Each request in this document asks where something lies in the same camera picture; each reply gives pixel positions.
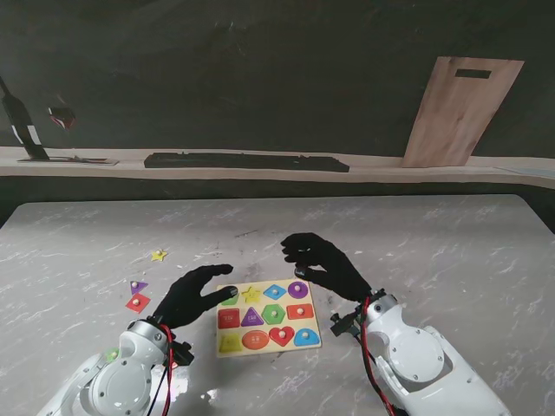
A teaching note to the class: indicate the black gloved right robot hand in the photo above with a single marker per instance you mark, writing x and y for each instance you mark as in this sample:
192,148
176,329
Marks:
338,273

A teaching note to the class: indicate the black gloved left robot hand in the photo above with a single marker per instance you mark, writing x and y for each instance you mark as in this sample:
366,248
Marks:
182,303

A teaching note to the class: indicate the red square puzzle piece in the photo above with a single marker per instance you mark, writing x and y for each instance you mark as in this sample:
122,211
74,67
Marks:
138,302

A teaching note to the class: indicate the purple circle puzzle piece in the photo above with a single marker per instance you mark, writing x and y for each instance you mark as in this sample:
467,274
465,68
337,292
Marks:
297,292

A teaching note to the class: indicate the orange rectangle puzzle piece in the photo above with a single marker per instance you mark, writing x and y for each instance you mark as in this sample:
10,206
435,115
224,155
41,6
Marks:
295,314

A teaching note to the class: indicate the blue diamond puzzle piece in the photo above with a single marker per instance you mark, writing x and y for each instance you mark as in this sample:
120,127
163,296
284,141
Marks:
271,292

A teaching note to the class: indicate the blue dome puzzle piece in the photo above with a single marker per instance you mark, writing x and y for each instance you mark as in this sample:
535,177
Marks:
304,340

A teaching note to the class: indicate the wooden shape puzzle board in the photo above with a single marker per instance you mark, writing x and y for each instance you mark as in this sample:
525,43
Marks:
256,342

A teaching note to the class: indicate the green knobbed puzzle piece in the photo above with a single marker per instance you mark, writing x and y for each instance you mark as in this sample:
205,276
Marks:
112,354

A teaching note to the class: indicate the red heart puzzle piece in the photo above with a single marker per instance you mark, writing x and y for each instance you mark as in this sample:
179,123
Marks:
277,339

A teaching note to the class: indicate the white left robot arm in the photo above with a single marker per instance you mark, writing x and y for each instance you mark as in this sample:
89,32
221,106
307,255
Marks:
117,381

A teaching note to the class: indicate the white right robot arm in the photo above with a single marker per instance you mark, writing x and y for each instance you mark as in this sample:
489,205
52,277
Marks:
420,368

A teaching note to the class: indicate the purple triangle puzzle piece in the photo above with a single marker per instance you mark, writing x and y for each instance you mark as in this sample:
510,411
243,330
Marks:
137,287

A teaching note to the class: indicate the yellow star puzzle piece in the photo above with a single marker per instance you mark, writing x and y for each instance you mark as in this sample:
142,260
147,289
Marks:
158,256

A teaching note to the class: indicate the wooden cutting board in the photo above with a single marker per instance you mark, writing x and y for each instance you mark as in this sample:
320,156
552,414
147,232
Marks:
459,112

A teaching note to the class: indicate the long wooden shelf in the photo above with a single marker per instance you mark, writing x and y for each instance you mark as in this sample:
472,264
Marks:
277,175

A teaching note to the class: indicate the black keyboard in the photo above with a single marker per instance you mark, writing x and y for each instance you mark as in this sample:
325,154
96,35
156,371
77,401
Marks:
243,161

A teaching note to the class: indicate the thin flat wooden plate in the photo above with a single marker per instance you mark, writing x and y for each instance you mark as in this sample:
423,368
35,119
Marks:
86,161

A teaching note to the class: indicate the black bottle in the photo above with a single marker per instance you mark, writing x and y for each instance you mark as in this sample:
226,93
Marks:
21,121

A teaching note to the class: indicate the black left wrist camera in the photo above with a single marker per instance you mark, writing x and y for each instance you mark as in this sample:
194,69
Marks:
184,352

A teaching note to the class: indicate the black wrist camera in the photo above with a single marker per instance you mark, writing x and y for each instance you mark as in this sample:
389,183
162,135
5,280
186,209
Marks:
344,326
184,352

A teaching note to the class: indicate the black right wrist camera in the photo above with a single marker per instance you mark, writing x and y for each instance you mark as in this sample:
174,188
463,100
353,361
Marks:
344,326

